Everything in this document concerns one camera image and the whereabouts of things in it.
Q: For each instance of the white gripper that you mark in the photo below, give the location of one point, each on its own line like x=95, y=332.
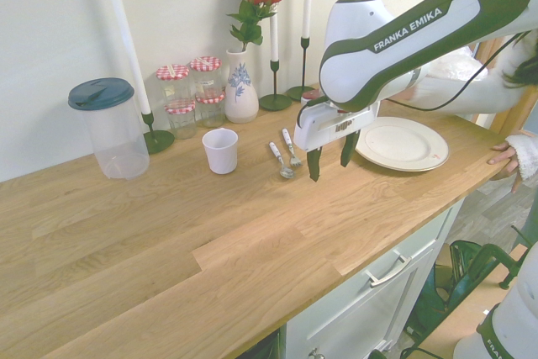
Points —
x=323, y=128

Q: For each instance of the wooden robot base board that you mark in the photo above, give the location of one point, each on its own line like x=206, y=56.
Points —
x=462, y=321

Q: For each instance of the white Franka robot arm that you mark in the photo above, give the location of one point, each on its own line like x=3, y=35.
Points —
x=399, y=39

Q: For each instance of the white plate with gold rim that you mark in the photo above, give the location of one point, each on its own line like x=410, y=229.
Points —
x=403, y=144

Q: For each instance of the person's left hand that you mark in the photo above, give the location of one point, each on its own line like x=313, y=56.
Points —
x=506, y=155

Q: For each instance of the black candle holder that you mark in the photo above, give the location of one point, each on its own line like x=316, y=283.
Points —
x=157, y=142
x=299, y=92
x=275, y=102

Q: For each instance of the white vase with blue flower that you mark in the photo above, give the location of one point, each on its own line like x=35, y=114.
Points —
x=240, y=98

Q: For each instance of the white ceramic cup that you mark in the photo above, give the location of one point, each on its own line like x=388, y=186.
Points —
x=220, y=153

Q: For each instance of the glass jar red checkered lid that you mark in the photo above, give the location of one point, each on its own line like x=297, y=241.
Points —
x=206, y=75
x=210, y=111
x=173, y=81
x=180, y=121

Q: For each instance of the silver cabinet knob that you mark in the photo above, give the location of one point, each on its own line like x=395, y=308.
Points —
x=315, y=353

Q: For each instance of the person's dark hair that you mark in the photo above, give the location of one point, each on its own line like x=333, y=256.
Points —
x=527, y=64

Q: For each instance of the clear pitcher with blue lid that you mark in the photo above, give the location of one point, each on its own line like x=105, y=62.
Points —
x=113, y=136

